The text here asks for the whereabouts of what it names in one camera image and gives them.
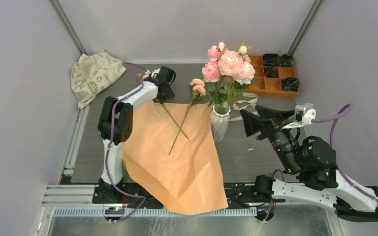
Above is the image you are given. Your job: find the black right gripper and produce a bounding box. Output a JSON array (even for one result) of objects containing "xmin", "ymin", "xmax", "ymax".
[{"xmin": 237, "ymin": 104, "xmax": 299, "ymax": 172}]

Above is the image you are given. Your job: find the pink rose stem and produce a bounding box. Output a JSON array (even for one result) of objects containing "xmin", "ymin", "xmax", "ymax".
[
  {"xmin": 138, "ymin": 73, "xmax": 189, "ymax": 141},
  {"xmin": 202, "ymin": 41, "xmax": 231, "ymax": 108}
]

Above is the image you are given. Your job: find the beige printed ribbon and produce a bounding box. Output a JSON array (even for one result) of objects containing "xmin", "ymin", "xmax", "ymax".
[{"xmin": 229, "ymin": 92, "xmax": 258, "ymax": 121}]

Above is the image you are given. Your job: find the peach rose stem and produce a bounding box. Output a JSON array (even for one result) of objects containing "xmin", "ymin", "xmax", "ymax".
[
  {"xmin": 221, "ymin": 42, "xmax": 257, "ymax": 103},
  {"xmin": 168, "ymin": 78, "xmax": 206, "ymax": 155}
]

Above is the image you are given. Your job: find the orange wrapping paper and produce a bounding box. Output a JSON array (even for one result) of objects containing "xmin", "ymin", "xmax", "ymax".
[{"xmin": 124, "ymin": 103, "xmax": 228, "ymax": 215}]

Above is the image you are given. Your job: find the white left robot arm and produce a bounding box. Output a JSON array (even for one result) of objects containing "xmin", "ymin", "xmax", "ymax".
[{"xmin": 93, "ymin": 66, "xmax": 176, "ymax": 204}]

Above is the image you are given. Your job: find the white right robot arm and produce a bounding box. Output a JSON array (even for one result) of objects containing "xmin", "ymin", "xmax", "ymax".
[{"xmin": 240, "ymin": 103, "xmax": 378, "ymax": 223}]

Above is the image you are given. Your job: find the white ribbed ceramic vase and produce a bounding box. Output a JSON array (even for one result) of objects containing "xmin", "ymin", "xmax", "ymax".
[{"xmin": 210, "ymin": 104, "xmax": 231, "ymax": 142}]

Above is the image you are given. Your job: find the orange wooden compartment tray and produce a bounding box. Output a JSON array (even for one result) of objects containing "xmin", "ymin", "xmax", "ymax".
[{"xmin": 242, "ymin": 55, "xmax": 300, "ymax": 98}]

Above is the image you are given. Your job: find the dark rolled cloth front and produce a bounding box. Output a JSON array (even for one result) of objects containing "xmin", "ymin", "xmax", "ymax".
[{"xmin": 281, "ymin": 77, "xmax": 300, "ymax": 92}]

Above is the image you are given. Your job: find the dark rolled cloth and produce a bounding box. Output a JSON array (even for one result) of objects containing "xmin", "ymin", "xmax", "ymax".
[
  {"xmin": 264, "ymin": 67, "xmax": 279, "ymax": 78},
  {"xmin": 279, "ymin": 54, "xmax": 294, "ymax": 67},
  {"xmin": 281, "ymin": 77, "xmax": 300, "ymax": 92},
  {"xmin": 262, "ymin": 53, "xmax": 281, "ymax": 66}
]

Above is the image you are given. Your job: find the dark rolled cloth middle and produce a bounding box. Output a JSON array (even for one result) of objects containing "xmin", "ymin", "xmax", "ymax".
[{"xmin": 264, "ymin": 67, "xmax": 279, "ymax": 78}]

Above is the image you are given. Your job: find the dark rolled cloth back left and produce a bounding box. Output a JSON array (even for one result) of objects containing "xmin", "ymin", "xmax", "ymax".
[{"xmin": 262, "ymin": 53, "xmax": 281, "ymax": 66}]

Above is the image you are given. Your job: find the dark rolled cloth back right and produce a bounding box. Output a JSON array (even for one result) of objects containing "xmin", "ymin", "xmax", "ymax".
[{"xmin": 279, "ymin": 54, "xmax": 294, "ymax": 67}]

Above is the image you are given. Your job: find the cream green printed cloth bag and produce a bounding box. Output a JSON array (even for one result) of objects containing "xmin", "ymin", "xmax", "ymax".
[{"xmin": 70, "ymin": 50, "xmax": 126, "ymax": 110}]

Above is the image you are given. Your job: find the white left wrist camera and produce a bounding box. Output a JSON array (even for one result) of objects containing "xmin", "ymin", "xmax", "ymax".
[{"xmin": 142, "ymin": 68, "xmax": 160, "ymax": 80}]

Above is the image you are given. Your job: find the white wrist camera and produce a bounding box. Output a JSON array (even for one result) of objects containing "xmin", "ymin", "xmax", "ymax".
[
  {"xmin": 282, "ymin": 103, "xmax": 316, "ymax": 129},
  {"xmin": 142, "ymin": 68, "xmax": 160, "ymax": 80}
]

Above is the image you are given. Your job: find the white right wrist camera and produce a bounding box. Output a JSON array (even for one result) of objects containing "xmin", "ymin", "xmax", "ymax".
[{"xmin": 282, "ymin": 103, "xmax": 316, "ymax": 129}]

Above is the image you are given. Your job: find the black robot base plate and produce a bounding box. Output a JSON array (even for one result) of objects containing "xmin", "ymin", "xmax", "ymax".
[{"xmin": 92, "ymin": 181, "xmax": 286, "ymax": 210}]

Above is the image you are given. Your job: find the aluminium front frame rail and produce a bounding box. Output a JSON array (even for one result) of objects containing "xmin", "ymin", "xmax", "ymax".
[{"xmin": 41, "ymin": 184, "xmax": 338, "ymax": 218}]

